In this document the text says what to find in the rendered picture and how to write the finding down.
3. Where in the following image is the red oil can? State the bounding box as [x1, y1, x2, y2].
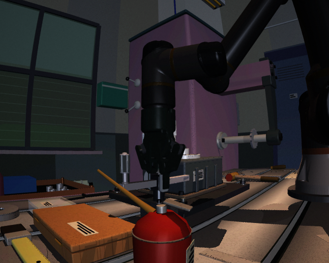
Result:
[97, 169, 195, 263]

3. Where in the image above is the red head mallet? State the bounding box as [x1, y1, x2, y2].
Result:
[225, 172, 280, 183]

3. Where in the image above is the blue box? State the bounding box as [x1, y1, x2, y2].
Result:
[3, 175, 37, 195]

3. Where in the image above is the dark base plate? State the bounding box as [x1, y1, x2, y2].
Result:
[108, 181, 250, 212]

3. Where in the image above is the silver index plate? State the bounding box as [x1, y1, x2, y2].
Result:
[180, 152, 201, 162]

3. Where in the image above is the grey steel disc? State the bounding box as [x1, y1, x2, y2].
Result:
[0, 204, 20, 222]

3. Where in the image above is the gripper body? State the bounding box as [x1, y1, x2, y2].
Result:
[141, 109, 176, 165]

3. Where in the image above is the orange wooden box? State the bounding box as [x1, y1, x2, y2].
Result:
[32, 203, 136, 263]

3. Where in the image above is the yellow handled brush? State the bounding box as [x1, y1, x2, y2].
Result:
[0, 224, 51, 263]

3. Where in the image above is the blue locker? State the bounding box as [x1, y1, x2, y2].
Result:
[264, 43, 309, 168]

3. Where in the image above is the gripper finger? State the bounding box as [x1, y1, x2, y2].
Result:
[135, 143, 162, 192]
[162, 142, 185, 192]

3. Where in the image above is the dark framed window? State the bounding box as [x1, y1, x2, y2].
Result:
[0, 0, 103, 155]

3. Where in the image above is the brown wooden tray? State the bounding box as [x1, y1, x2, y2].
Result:
[35, 178, 95, 197]

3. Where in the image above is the tan ruler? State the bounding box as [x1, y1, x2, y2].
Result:
[198, 248, 257, 261]

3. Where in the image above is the purple milling machine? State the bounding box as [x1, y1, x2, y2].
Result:
[125, 9, 284, 190]

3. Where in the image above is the dark dividing head body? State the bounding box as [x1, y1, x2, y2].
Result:
[164, 155, 223, 194]

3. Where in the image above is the ceiling light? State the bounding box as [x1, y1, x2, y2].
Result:
[201, 0, 227, 10]

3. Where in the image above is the tan flat bar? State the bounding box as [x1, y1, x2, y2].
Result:
[164, 198, 194, 212]

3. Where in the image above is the green wall box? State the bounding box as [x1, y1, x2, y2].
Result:
[96, 81, 129, 110]

